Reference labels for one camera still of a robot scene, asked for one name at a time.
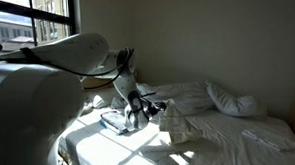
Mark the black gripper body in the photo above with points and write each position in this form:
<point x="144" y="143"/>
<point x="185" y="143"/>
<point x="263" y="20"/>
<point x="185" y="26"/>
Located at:
<point x="152" y="109"/>

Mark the white cloth with green print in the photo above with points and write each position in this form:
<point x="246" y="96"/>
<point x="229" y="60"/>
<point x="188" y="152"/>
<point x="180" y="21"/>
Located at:
<point x="179" y="124"/>

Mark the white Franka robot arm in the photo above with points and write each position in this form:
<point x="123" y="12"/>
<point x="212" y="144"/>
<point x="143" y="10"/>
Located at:
<point x="38" y="107"/>

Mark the small folded white cloth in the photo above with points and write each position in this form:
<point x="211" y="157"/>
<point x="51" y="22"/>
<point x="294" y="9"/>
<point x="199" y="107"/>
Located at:
<point x="270" y="140"/>

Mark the white crumpled duvet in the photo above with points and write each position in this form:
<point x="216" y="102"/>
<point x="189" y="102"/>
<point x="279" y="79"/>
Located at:
<point x="188" y="97"/>

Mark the folded grey blue towel stack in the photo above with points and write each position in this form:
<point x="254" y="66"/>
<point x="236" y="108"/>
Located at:
<point x="112" y="122"/>

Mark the white pillow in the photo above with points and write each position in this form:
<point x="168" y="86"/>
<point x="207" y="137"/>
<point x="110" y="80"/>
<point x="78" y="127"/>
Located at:
<point x="232" y="104"/>

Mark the beige tall building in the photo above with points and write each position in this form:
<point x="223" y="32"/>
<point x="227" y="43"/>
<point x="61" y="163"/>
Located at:
<point x="60" y="29"/>

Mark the black framed window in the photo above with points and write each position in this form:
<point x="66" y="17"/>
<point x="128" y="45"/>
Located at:
<point x="70" y="12"/>

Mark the grey low building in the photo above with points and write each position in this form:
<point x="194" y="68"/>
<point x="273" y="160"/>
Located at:
<point x="5" y="32"/>

